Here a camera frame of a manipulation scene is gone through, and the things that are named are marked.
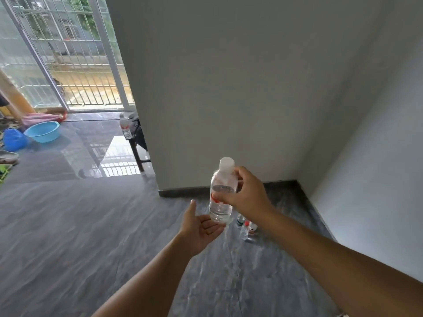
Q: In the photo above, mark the person's left hand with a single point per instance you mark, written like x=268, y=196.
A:
x=195, y=232

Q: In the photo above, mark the light blue plastic basin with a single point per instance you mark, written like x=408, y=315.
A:
x=43, y=132

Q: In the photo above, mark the small red-capped bottle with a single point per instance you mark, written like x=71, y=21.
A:
x=250, y=230

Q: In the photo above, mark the clear plastic water bottle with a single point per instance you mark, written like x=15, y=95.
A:
x=222, y=194

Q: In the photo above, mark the metal window grille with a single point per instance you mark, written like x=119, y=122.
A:
x=69, y=52

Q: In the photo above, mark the blue plastic bag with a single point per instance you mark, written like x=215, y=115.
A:
x=14, y=139

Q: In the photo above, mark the person's left thumb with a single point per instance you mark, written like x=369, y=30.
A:
x=192, y=209

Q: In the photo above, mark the grey slipper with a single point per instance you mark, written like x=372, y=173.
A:
x=8, y=157

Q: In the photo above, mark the white sliding door frame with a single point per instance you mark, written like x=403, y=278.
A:
x=105, y=52

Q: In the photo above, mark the person's right hand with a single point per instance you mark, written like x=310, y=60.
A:
x=249, y=198

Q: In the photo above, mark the small green-capped bottle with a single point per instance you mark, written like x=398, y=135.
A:
x=240, y=220

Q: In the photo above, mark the person's left forearm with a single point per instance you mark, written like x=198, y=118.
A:
x=145, y=282

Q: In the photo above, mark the red-labelled water bottle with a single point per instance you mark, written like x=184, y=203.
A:
x=125, y=127

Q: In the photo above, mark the green patterned mat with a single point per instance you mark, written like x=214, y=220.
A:
x=4, y=172

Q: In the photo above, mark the dark cloth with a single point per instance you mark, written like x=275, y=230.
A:
x=138, y=130

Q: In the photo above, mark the person's right forearm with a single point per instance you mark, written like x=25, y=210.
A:
x=343, y=264

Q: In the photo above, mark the dark wooden stool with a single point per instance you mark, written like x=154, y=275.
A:
x=138, y=151

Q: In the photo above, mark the pink plastic basin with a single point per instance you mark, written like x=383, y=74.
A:
x=41, y=118

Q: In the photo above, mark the person's right thumb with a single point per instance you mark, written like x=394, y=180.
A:
x=240, y=178

